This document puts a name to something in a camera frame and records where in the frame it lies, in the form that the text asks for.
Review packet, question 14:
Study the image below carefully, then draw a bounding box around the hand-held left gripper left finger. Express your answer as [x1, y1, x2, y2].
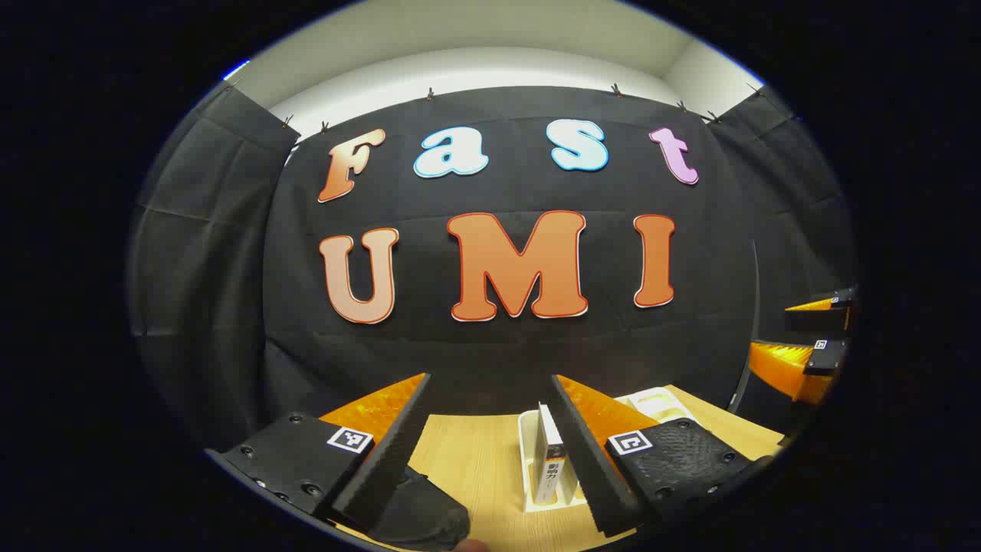
[217, 373, 432, 535]

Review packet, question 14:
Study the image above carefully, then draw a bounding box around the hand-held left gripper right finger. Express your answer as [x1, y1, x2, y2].
[550, 374, 775, 537]

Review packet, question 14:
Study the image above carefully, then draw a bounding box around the pale cover book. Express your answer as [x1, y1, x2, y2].
[533, 402, 573, 505]

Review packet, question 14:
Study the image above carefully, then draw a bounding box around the white bookshelf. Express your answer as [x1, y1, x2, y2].
[517, 386, 694, 513]

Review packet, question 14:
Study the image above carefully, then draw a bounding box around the black schoolbag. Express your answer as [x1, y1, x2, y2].
[366, 462, 472, 551]

